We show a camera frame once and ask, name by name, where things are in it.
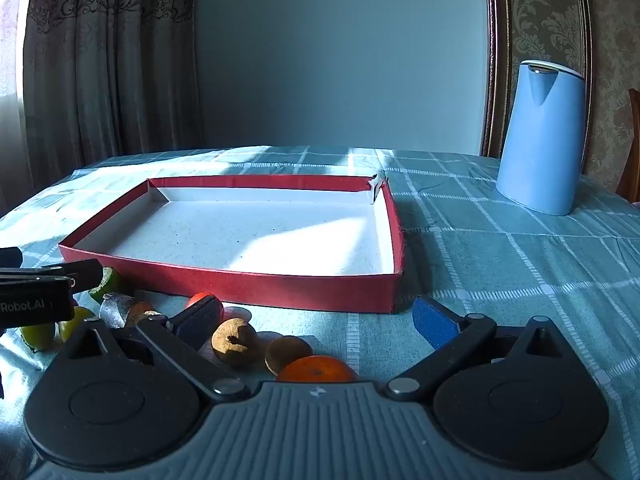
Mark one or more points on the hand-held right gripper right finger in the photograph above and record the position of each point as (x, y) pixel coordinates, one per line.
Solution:
(435, 322)

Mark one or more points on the wooden chair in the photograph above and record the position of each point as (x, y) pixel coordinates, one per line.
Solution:
(632, 160)

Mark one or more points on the blue electric kettle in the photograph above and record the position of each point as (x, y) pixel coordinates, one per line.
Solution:
(540, 150)

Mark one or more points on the orange tangerine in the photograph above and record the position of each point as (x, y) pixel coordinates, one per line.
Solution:
(315, 370)

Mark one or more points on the brown ornate wall moulding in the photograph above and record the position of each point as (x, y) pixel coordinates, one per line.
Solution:
(492, 60)

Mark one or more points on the silvery sugarcane piece orange end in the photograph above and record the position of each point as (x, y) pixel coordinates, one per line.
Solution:
(120, 310)

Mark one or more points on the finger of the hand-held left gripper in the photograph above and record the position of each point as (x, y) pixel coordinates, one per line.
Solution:
(50, 300)
(10, 257)

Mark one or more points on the red shallow cardboard box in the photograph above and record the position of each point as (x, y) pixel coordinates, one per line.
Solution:
(240, 280)

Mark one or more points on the red cherry tomato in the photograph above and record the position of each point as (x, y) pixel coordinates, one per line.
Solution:
(200, 299)

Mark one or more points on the green tomato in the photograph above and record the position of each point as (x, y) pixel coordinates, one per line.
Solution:
(37, 336)
(76, 321)

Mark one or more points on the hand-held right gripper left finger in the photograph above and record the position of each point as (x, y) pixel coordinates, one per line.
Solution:
(200, 322)

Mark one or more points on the patterned beige curtain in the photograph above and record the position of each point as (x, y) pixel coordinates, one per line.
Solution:
(100, 60)

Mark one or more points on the green cut sugarcane piece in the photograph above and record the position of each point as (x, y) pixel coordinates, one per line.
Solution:
(106, 282)

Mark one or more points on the brown longan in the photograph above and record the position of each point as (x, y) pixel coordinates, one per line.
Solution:
(235, 345)
(287, 352)

